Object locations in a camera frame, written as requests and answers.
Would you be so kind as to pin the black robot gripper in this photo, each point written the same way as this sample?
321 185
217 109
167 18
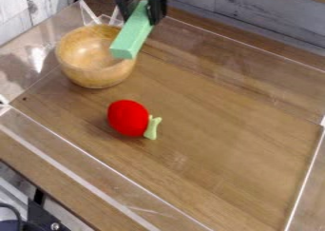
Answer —
155 9

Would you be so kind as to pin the green rectangular block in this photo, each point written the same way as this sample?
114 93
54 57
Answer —
133 34

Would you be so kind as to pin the brown wooden bowl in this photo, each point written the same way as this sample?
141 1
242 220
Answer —
86 60

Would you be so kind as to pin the red plush tomato toy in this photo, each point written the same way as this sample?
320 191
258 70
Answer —
131 120

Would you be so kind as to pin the clear acrylic tray barrier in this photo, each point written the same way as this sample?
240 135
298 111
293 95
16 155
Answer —
237 164

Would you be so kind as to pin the black clamp under table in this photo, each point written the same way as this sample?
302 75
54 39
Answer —
40 220

